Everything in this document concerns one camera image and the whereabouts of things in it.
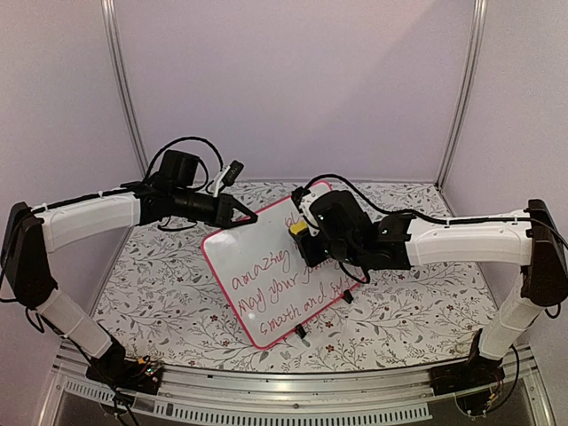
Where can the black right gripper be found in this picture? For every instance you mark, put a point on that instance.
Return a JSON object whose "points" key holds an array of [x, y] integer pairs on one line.
{"points": [[310, 255]]}

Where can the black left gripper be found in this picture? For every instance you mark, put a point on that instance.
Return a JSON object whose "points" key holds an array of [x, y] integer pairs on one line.
{"points": [[224, 211]]}

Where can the yellow whiteboard eraser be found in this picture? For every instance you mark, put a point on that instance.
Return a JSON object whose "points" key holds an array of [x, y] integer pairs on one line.
{"points": [[299, 229]]}

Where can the pink framed whiteboard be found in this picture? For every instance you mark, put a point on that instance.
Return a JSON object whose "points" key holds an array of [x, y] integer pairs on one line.
{"points": [[264, 279]]}

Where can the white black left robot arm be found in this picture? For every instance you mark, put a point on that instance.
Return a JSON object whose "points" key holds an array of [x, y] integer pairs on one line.
{"points": [[32, 233]]}

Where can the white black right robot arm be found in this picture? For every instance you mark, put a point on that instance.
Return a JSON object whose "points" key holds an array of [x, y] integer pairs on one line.
{"points": [[344, 225]]}

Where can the black right stand foot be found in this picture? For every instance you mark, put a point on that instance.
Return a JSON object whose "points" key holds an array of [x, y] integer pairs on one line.
{"points": [[347, 297]]}

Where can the black stand foot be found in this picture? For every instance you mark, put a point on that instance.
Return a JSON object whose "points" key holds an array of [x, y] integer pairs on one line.
{"points": [[347, 297], [300, 331]]}

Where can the black left stand foot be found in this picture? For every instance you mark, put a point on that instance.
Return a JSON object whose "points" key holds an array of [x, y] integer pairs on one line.
{"points": [[300, 331]]}

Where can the floral patterned table mat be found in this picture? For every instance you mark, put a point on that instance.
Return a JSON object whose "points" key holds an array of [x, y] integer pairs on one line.
{"points": [[162, 300]]}

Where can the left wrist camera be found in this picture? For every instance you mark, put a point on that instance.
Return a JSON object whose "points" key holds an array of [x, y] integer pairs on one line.
{"points": [[225, 178]]}

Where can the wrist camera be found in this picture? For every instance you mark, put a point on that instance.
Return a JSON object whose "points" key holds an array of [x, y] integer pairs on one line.
{"points": [[225, 178], [303, 198]]}

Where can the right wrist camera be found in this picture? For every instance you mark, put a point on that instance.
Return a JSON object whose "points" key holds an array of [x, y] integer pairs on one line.
{"points": [[303, 198]]}

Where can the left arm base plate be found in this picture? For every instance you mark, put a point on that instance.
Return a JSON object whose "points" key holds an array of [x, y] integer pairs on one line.
{"points": [[133, 375]]}

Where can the aluminium front rail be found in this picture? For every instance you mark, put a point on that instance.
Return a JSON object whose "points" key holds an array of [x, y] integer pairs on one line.
{"points": [[398, 396]]}

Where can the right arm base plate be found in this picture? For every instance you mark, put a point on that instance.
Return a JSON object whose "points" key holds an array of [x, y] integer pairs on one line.
{"points": [[465, 375]]}

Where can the left aluminium frame post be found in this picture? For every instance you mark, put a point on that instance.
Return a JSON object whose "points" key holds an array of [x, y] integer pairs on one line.
{"points": [[108, 8]]}

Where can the aluminium frame post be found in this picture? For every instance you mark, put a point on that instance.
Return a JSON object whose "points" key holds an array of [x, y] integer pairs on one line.
{"points": [[475, 42], [108, 8]]}

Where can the right aluminium frame post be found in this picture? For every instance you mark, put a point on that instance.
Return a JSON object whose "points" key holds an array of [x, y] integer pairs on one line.
{"points": [[475, 42]]}

